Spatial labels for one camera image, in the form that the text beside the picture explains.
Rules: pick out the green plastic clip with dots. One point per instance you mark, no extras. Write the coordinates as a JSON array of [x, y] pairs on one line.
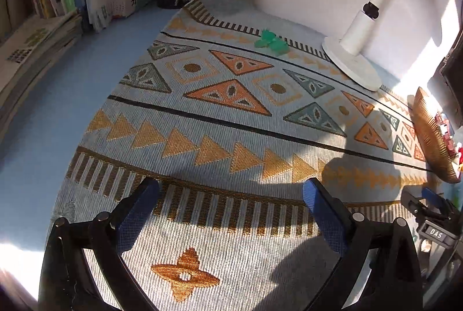
[[273, 45]]

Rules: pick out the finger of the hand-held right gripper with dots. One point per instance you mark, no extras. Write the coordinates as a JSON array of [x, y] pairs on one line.
[[436, 200], [412, 204]]

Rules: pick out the red box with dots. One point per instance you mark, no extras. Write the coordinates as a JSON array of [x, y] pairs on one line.
[[445, 137]]

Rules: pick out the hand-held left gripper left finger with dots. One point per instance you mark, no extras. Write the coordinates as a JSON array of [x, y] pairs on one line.
[[139, 215]]

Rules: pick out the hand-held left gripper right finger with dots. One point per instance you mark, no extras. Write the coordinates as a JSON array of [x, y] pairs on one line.
[[323, 220]]

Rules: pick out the patterned woven mat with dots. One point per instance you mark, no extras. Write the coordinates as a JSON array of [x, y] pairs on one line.
[[224, 137]]

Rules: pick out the stack of lying books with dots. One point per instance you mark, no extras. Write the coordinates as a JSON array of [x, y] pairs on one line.
[[32, 46]]

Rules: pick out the black monitor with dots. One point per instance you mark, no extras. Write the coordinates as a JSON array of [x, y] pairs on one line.
[[454, 79]]

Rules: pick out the woven bamboo basket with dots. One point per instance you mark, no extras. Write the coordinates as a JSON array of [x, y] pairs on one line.
[[430, 137]]

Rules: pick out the white lamp stand base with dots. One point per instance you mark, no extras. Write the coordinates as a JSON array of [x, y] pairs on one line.
[[361, 25]]

